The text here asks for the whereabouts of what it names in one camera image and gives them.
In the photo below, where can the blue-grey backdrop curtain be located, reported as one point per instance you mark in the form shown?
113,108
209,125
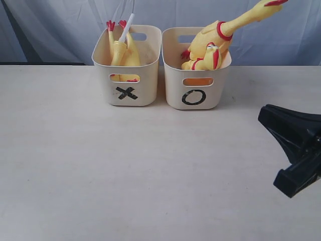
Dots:
67,31

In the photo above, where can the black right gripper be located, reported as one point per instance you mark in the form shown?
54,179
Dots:
298,133

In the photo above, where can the detached rubber chicken head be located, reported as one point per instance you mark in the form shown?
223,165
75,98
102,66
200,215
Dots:
117,51

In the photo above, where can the headless rubber chicken body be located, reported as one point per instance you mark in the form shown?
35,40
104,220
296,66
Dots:
131,57

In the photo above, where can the cream bin marked X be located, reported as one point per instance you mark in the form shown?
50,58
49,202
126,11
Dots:
148,42

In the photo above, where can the cream bin marked O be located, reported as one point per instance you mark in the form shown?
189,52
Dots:
190,89

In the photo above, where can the whole rubber chicken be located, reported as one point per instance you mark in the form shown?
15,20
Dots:
211,61
221,33

